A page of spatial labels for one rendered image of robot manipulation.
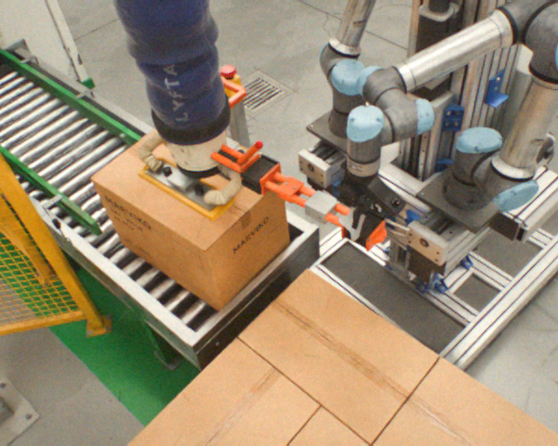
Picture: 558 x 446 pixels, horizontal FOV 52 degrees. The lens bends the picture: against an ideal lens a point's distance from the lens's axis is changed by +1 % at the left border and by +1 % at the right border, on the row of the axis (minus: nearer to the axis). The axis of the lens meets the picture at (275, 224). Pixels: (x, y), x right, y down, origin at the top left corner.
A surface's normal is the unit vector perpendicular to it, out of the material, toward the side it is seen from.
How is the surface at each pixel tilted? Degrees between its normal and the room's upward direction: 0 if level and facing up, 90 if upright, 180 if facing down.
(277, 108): 0
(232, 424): 0
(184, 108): 74
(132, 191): 0
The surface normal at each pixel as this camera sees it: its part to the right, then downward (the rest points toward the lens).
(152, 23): -0.04, 0.77
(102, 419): -0.09, -0.65
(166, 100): -0.27, 0.54
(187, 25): 0.51, 0.71
